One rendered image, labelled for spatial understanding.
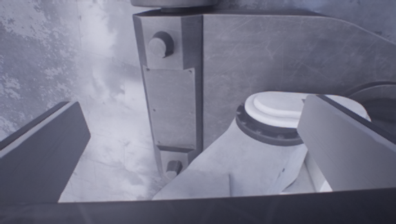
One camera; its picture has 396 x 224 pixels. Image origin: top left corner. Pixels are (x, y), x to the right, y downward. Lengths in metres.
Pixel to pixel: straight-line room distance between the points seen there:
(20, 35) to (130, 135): 0.53
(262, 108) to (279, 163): 0.10
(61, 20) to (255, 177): 0.74
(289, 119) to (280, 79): 0.16
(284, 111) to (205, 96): 0.22
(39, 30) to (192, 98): 0.61
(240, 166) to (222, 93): 0.24
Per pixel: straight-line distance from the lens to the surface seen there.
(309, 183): 0.50
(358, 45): 0.52
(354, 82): 0.55
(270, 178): 0.30
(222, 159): 0.31
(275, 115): 0.35
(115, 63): 0.76
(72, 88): 0.92
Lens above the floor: 0.62
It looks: 57 degrees down
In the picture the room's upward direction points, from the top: 163 degrees counter-clockwise
